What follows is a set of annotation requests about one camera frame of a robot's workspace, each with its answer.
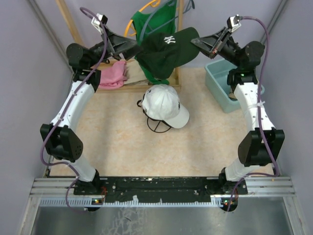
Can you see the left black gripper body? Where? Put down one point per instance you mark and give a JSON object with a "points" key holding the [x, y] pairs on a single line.
{"points": [[109, 50]]}

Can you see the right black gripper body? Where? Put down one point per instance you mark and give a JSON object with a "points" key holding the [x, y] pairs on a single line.
{"points": [[230, 51]]}

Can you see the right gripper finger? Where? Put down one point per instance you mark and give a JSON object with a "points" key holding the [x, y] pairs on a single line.
{"points": [[211, 41], [208, 53]]}

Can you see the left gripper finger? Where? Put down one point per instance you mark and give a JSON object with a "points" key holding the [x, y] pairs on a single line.
{"points": [[120, 42], [127, 53]]}

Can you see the black cap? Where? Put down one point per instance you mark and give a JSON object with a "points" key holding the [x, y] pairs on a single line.
{"points": [[163, 52]]}

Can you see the white cap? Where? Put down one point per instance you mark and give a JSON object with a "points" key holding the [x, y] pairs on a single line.
{"points": [[162, 103]]}

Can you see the black wire hat stand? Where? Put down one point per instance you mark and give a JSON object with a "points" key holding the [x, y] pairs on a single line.
{"points": [[158, 122]]}

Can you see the khaki cap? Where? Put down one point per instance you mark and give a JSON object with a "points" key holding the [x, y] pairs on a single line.
{"points": [[232, 96]]}

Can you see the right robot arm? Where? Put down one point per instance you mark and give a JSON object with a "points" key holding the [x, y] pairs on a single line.
{"points": [[263, 142]]}

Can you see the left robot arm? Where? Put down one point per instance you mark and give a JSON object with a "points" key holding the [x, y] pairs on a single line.
{"points": [[59, 138]]}

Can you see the light blue plastic bin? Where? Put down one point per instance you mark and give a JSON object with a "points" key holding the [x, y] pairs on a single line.
{"points": [[216, 82]]}

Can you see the yellow clothes hanger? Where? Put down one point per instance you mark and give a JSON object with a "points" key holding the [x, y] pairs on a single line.
{"points": [[130, 30]]}

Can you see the beige folded cloth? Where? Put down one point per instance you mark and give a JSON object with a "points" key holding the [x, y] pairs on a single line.
{"points": [[135, 74]]}

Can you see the pink folded cloth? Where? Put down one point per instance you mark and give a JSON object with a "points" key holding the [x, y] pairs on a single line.
{"points": [[113, 77]]}

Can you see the grey-blue clothes hanger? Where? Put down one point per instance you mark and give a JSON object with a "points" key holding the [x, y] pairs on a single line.
{"points": [[182, 8]]}

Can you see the green tank top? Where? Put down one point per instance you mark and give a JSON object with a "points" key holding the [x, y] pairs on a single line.
{"points": [[160, 20]]}

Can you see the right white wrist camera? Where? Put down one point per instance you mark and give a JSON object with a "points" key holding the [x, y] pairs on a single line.
{"points": [[233, 23]]}

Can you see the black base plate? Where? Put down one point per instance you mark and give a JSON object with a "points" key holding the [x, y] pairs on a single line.
{"points": [[156, 189]]}

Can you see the aluminium rail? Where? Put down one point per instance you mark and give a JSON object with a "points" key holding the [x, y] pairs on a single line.
{"points": [[60, 192]]}

